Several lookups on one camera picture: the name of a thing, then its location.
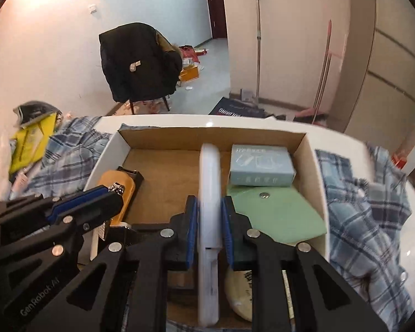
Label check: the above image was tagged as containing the dark floor mat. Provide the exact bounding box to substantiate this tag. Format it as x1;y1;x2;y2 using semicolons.
209;96;274;118

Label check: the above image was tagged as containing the black case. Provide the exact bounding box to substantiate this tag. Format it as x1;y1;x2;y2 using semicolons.
117;167;145;185

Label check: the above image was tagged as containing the yellow packet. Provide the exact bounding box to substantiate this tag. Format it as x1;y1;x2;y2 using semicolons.
9;114;58;173

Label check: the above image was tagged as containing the orange card holder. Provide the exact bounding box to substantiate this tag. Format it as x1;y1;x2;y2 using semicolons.
97;169;137;227

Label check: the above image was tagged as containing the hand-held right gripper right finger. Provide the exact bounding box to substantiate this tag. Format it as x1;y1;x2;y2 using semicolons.
221;195;390;332

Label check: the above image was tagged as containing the green snap pouch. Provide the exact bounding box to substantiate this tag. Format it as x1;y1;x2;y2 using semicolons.
226;185;326;246

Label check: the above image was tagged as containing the grey bag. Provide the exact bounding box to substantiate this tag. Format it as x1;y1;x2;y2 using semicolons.
13;101;63;127

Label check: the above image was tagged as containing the red bag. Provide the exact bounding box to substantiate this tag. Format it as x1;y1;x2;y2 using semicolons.
178;44;208;63

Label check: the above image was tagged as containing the beige refrigerator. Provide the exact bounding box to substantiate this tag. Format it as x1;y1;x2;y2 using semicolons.
344;0;415;146

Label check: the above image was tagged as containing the light blue small box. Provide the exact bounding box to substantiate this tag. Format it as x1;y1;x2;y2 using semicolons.
228;144;296;186

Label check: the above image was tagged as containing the dark chair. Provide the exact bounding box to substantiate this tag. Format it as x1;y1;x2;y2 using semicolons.
129;90;178;115

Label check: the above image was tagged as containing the round cream tin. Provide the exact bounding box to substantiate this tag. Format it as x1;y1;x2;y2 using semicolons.
224;268;255;319

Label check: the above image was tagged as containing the orange cardboard box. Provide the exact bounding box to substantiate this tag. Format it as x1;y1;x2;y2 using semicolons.
179;65;200;83

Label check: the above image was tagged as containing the dark brown door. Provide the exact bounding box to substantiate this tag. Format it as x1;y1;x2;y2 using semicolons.
204;0;228;39

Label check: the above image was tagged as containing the broom with pink handle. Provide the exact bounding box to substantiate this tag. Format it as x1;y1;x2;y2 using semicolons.
294;19;333;125

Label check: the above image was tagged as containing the blue plaid shirt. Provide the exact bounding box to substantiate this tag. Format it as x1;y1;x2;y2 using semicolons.
10;116;414;319

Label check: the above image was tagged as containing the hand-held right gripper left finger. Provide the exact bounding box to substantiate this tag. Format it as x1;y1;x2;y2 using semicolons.
64;195;199;332

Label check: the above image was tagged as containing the white remote control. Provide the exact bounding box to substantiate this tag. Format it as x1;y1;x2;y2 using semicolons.
196;143;222;327

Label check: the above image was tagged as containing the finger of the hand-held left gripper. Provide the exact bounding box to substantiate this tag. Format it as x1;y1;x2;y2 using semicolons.
0;192;124;267
0;185;111;230

